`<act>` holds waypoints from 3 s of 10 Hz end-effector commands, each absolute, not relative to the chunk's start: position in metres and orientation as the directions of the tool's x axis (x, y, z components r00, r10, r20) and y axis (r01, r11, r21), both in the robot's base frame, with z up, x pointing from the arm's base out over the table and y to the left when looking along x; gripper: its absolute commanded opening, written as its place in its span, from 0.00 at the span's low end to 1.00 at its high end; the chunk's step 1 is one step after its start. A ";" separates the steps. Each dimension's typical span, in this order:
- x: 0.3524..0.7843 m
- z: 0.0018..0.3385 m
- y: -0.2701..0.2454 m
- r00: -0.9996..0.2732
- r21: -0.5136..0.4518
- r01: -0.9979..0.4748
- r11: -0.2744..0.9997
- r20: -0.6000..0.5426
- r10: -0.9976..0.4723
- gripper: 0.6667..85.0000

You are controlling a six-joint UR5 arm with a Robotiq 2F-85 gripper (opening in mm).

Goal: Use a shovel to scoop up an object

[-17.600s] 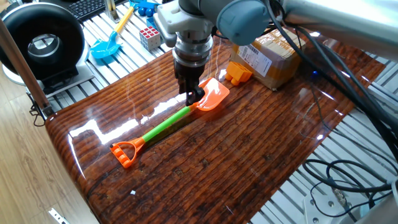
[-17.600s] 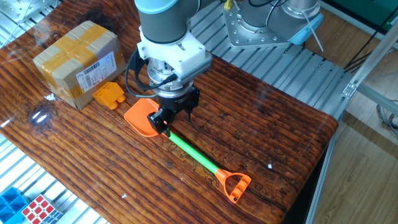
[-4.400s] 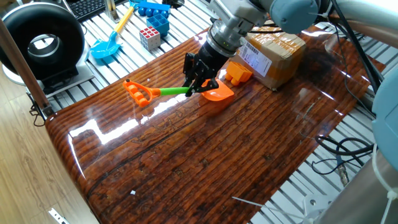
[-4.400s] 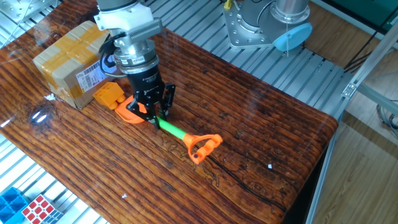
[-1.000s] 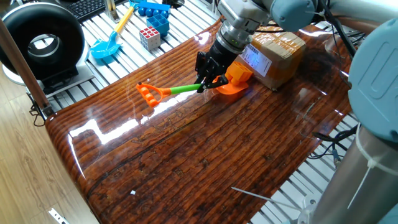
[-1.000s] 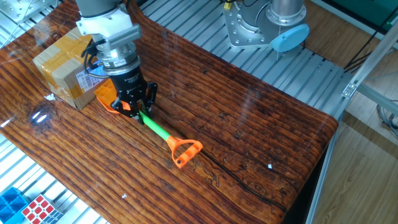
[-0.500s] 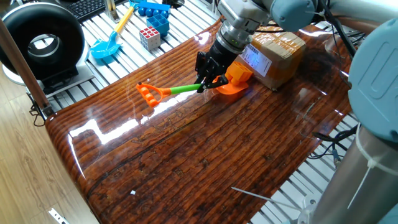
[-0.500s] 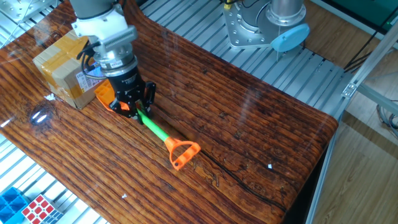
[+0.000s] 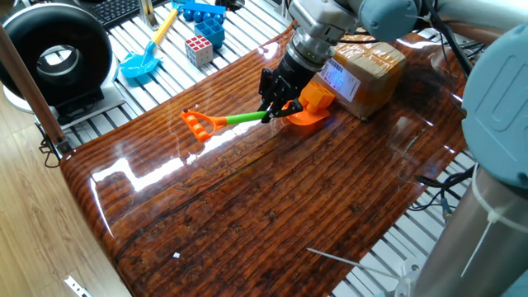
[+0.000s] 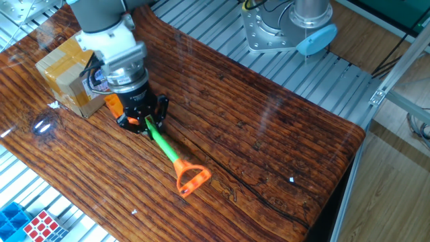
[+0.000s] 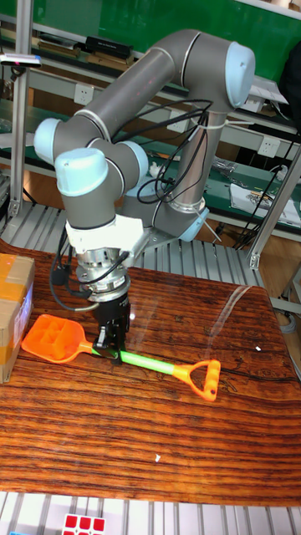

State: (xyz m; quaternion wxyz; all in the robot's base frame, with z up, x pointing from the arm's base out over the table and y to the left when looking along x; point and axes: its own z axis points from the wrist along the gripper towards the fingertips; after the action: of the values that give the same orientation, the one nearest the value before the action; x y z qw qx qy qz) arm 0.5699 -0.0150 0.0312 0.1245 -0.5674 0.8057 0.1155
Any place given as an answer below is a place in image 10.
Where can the Rubik's cube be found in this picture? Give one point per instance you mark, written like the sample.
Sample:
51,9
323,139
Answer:
42,225

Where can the perforated aluminium plate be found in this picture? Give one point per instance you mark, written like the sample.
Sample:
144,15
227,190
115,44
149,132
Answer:
20,8

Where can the aluminium frame post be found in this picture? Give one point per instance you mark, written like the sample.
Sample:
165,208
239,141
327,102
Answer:
403,64

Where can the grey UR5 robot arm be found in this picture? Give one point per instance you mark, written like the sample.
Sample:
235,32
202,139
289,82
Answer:
97,17

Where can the yellow plastic clip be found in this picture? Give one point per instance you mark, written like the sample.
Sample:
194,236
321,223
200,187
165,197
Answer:
247,5

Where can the taped cardboard box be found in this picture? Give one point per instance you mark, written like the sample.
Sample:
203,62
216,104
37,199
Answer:
60,77

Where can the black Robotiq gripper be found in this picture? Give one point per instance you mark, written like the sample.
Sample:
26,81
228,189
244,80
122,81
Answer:
136,101

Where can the aluminium frame rail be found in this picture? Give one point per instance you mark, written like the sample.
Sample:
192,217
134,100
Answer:
410,106

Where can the aluminium robot mounting plate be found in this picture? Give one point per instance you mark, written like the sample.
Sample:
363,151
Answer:
258,37

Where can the orange toy building block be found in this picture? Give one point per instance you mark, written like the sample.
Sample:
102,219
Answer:
112,104

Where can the wood grain table mat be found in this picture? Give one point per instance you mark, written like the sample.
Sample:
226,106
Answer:
268,127

